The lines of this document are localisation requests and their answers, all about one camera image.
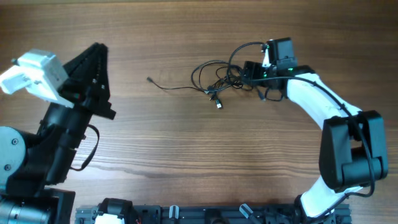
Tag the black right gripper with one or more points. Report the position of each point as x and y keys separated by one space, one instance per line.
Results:
x=252 y=70

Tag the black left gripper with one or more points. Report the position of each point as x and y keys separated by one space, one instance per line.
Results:
x=94 y=101

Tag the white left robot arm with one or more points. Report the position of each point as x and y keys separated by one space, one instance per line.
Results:
x=32 y=164

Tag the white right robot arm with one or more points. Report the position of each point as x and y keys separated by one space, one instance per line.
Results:
x=353 y=151

